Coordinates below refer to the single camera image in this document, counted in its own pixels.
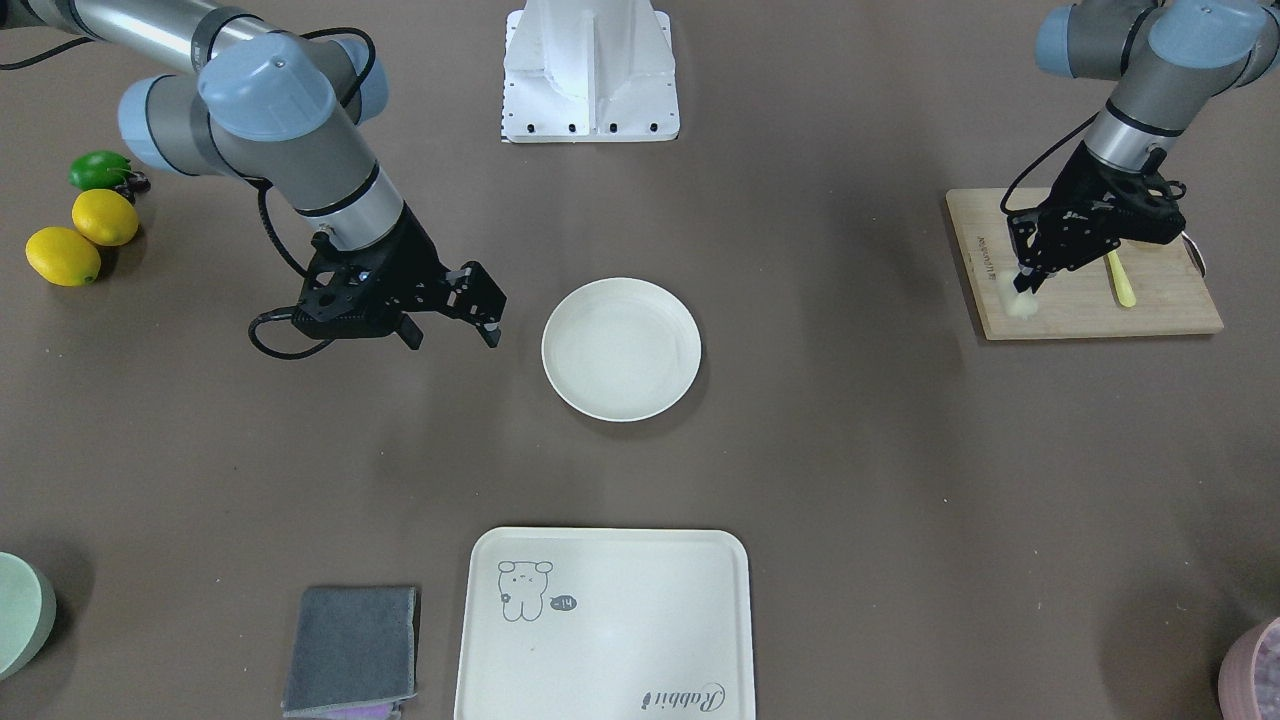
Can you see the grey folded cloth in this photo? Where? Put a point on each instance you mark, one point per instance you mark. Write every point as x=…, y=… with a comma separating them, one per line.
x=354, y=653

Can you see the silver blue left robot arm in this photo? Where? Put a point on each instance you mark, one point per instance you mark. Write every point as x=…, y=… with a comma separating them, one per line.
x=1167, y=59

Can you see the wooden cutting board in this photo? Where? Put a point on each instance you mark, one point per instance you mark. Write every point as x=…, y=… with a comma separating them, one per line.
x=1170, y=294

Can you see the green lime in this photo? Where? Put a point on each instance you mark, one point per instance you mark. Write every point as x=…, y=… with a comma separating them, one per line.
x=99, y=170

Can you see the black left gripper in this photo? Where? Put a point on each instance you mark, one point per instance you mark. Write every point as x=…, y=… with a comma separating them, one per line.
x=1078, y=183

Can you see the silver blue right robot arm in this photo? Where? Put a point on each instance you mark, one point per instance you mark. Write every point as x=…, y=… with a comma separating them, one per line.
x=281, y=111

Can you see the yellow plastic knife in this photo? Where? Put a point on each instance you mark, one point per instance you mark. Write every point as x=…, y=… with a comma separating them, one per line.
x=1124, y=293

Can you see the yellow lemon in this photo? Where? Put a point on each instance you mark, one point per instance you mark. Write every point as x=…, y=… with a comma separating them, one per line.
x=63, y=257
x=105, y=218

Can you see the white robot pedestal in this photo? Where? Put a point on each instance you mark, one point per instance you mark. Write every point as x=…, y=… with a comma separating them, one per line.
x=589, y=72

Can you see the mint green bowl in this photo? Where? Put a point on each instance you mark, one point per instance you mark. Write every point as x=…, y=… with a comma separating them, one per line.
x=28, y=611

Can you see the cream rectangular tray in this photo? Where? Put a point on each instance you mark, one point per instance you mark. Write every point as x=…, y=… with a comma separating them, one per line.
x=601, y=623

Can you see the pink mixing bowl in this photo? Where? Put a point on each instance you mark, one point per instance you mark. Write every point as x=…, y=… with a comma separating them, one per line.
x=1248, y=686

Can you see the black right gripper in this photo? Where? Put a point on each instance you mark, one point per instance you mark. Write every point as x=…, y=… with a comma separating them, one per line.
x=418, y=256

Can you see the cream round plate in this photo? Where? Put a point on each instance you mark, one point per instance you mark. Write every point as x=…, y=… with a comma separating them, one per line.
x=621, y=349

